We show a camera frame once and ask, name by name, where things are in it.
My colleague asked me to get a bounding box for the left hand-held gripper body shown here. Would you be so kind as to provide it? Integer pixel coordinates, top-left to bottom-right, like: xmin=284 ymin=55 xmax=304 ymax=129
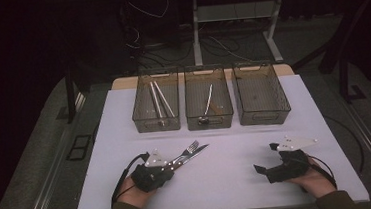
xmin=129 ymin=147 xmax=173 ymax=194

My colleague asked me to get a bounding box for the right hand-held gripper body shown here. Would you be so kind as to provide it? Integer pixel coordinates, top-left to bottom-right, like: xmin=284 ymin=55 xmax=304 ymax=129
xmin=263 ymin=132 xmax=322 ymax=184

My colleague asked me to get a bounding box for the wooden handled fork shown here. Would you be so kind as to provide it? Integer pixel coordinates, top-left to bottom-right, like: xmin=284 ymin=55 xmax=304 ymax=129
xmin=162 ymin=139 xmax=202 ymax=169

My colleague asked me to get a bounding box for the wooden handled knife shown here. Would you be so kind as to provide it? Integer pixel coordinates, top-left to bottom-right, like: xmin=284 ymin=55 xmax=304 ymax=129
xmin=160 ymin=143 xmax=213 ymax=175

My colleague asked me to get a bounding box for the smoky clear plastic bin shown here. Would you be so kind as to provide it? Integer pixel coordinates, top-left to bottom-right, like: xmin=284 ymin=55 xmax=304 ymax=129
xmin=229 ymin=58 xmax=293 ymax=129
xmin=182 ymin=63 xmax=235 ymax=132
xmin=128 ymin=67 xmax=183 ymax=135

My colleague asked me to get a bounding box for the person's left hand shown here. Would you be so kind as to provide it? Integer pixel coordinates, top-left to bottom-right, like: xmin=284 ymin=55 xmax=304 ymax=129
xmin=114 ymin=174 xmax=159 ymax=209

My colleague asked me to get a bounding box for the person's right hand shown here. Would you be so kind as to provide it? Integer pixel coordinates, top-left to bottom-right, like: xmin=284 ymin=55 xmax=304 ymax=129
xmin=286 ymin=157 xmax=338 ymax=202

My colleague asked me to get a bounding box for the white table mat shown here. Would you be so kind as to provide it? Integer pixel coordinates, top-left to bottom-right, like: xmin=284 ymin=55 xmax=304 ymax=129
xmin=65 ymin=69 xmax=371 ymax=209

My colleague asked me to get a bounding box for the black metal stand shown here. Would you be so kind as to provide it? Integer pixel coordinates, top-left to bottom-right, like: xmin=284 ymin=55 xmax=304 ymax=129
xmin=62 ymin=58 xmax=93 ymax=125
xmin=287 ymin=0 xmax=371 ymax=108

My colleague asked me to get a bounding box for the left hand-held gripper cable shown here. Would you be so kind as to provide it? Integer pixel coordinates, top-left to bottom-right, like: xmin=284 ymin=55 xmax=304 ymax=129
xmin=106 ymin=151 xmax=154 ymax=208

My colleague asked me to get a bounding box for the hand-held gripper cable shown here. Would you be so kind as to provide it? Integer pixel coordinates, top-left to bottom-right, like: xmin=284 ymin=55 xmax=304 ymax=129
xmin=106 ymin=151 xmax=154 ymax=208
xmin=306 ymin=152 xmax=338 ymax=191

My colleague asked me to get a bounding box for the right hand-held gripper cable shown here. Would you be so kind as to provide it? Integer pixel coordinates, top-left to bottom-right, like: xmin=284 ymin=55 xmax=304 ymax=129
xmin=306 ymin=152 xmax=338 ymax=191

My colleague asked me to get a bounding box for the black floor cable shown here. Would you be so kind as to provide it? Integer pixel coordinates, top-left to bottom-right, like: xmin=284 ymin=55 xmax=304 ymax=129
xmin=323 ymin=112 xmax=366 ymax=177

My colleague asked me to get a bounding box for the black floor frame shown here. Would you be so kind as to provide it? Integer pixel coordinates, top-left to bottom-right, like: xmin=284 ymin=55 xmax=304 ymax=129
xmin=64 ymin=134 xmax=93 ymax=162

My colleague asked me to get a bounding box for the tangle of floor cables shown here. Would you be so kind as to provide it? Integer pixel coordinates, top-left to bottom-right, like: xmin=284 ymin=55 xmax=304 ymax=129
xmin=123 ymin=15 xmax=261 ymax=73

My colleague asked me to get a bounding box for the white metal desk frame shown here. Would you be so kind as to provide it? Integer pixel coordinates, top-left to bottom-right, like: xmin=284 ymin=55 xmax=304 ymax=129
xmin=177 ymin=0 xmax=339 ymax=71

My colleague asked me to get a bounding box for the white hanging cable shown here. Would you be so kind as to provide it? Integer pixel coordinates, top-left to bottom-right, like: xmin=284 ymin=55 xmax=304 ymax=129
xmin=118 ymin=0 xmax=172 ymax=22

